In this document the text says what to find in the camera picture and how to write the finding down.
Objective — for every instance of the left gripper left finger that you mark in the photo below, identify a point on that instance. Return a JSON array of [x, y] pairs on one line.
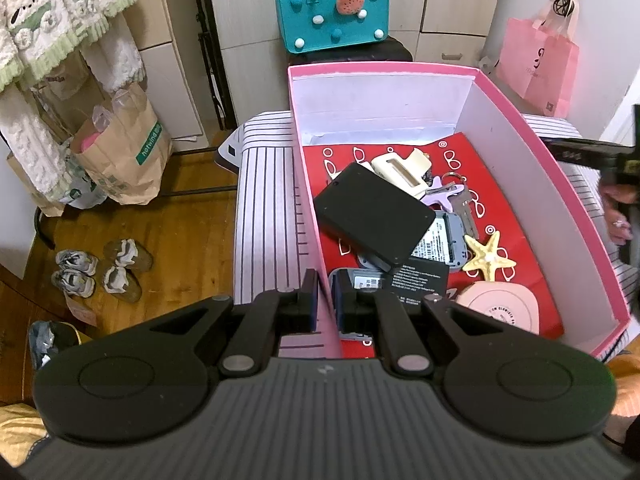
[[258, 327]]

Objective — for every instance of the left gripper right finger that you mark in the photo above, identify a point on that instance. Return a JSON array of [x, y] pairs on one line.
[[379, 314]]

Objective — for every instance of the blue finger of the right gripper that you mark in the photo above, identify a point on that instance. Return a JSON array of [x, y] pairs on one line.
[[591, 153]]

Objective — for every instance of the grey device with white label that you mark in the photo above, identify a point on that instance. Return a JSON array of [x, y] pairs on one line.
[[357, 279]]

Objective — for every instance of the pink storage box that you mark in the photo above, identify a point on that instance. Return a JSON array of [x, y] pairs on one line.
[[415, 104]]

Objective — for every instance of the grey device with barcode label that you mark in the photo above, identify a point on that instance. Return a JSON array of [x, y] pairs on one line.
[[443, 242]]

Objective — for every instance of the black rectangular box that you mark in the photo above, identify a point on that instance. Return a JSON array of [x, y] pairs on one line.
[[373, 215]]

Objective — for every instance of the yellow starfish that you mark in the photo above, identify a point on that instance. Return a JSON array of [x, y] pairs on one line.
[[486, 258]]

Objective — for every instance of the purple hair clip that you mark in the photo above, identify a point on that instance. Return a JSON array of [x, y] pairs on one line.
[[439, 193]]

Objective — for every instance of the silver key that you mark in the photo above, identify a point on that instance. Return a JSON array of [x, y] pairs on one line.
[[461, 202]]

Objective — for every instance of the pink round-cornered case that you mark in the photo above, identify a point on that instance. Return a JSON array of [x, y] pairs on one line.
[[510, 303]]

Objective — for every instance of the right hand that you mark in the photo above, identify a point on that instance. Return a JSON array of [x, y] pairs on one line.
[[617, 224]]

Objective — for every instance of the black booklet card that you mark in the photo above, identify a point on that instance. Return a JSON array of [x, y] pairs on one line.
[[415, 279]]

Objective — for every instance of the pink paper bag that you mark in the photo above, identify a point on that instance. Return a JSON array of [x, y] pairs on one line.
[[538, 59]]

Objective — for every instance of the red glasses-print paper bag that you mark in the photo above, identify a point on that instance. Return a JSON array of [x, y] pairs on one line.
[[452, 158]]

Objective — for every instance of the grey slipper pair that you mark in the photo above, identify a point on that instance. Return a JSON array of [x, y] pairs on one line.
[[75, 274]]

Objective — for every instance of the beige three-door wardrobe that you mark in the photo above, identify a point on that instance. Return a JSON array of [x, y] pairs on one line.
[[255, 41]]

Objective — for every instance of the brown paper shopping bag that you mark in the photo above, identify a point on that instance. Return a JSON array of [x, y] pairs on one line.
[[124, 147]]

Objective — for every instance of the black suitcase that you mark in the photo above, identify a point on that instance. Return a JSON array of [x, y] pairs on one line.
[[390, 49]]

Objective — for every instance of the black clothes rack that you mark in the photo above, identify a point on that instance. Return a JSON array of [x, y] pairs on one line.
[[210, 60]]

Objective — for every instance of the teal felt tote bag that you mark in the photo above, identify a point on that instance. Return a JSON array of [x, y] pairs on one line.
[[313, 25]]

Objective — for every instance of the wooden side cabinet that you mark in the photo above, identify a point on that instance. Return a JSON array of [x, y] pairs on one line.
[[166, 34]]

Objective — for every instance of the cream knit cardigan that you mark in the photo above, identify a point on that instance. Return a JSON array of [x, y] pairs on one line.
[[37, 38]]

